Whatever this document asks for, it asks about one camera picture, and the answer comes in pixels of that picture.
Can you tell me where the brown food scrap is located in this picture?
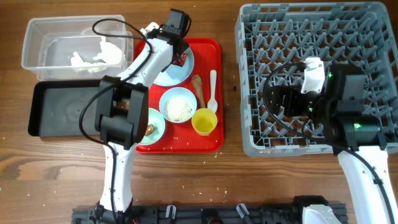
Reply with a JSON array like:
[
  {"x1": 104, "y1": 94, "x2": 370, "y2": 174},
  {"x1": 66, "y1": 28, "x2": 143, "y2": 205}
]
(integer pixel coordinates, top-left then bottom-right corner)
[{"x1": 145, "y1": 124, "x2": 155, "y2": 136}]

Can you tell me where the red plastic tray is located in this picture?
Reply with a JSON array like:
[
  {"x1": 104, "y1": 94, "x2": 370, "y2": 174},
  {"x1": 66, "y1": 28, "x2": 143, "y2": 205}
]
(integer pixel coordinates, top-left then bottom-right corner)
[{"x1": 137, "y1": 37, "x2": 224, "y2": 154}]

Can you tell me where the brown root vegetable piece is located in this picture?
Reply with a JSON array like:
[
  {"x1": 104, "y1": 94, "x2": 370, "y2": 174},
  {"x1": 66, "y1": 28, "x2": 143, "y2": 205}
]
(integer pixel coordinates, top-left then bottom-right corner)
[{"x1": 192, "y1": 75, "x2": 206, "y2": 108}]

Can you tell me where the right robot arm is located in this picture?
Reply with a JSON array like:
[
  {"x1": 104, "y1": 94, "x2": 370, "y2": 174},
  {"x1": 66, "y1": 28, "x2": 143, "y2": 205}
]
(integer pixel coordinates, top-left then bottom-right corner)
[{"x1": 262, "y1": 62, "x2": 397, "y2": 223}]

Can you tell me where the grey-blue dishwasher rack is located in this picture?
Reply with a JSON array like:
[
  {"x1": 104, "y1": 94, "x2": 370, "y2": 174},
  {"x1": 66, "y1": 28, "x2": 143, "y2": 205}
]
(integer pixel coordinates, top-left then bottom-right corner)
[{"x1": 234, "y1": 2, "x2": 397, "y2": 157}]

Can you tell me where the white crumpled tissue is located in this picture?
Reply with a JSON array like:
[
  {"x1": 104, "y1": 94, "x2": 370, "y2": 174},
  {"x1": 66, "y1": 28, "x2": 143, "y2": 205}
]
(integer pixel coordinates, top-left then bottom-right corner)
[{"x1": 70, "y1": 36, "x2": 125, "y2": 73}]

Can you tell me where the red snack wrapper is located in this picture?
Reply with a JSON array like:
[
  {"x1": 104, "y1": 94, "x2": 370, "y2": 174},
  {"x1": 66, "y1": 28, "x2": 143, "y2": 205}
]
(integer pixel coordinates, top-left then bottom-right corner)
[{"x1": 172, "y1": 53, "x2": 187, "y2": 67}]

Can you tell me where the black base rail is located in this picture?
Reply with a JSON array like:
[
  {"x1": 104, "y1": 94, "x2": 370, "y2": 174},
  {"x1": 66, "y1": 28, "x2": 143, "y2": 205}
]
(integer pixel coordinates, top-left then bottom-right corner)
[{"x1": 71, "y1": 195, "x2": 348, "y2": 224}]

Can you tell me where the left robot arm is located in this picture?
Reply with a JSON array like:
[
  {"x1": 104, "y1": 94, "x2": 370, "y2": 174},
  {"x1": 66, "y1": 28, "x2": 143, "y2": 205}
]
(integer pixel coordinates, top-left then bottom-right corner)
[{"x1": 78, "y1": 15, "x2": 192, "y2": 223}]

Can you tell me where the yellow plastic cup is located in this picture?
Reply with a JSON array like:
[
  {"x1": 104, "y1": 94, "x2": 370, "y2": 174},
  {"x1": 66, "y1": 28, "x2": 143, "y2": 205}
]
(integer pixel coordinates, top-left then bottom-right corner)
[{"x1": 192, "y1": 108, "x2": 218, "y2": 136}]

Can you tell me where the white plastic spoon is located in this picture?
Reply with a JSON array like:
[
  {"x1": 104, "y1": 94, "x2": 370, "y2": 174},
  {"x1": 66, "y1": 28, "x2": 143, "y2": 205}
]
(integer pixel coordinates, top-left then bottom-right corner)
[{"x1": 207, "y1": 70, "x2": 218, "y2": 113}]

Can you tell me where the white rice pile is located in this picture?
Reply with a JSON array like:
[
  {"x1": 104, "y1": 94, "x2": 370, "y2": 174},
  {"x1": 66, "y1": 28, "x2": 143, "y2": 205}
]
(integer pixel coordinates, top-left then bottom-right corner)
[{"x1": 164, "y1": 97, "x2": 192, "y2": 123}]

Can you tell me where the pale green bowl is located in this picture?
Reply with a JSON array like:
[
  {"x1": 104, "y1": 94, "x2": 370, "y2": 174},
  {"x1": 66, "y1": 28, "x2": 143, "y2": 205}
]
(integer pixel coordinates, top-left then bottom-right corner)
[{"x1": 139, "y1": 108, "x2": 165, "y2": 146}]

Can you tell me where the black waste tray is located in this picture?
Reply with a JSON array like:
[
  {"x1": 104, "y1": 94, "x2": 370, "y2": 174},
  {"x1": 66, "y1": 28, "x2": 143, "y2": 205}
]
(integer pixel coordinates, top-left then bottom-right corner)
[{"x1": 28, "y1": 80, "x2": 103, "y2": 138}]

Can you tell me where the clear plastic waste bin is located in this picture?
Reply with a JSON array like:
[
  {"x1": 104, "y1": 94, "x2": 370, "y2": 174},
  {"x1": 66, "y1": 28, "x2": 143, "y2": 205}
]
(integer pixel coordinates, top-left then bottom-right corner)
[{"x1": 21, "y1": 15, "x2": 133, "y2": 81}]

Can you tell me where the large pale blue plate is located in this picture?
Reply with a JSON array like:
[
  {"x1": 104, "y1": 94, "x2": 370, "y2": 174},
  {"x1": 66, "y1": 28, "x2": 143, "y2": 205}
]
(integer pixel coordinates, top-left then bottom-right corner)
[{"x1": 154, "y1": 48, "x2": 195, "y2": 86}]

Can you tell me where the pale blue bowl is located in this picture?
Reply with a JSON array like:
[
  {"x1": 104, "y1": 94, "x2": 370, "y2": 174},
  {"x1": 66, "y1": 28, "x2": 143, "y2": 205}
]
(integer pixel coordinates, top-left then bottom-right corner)
[{"x1": 159, "y1": 87, "x2": 198, "y2": 123}]

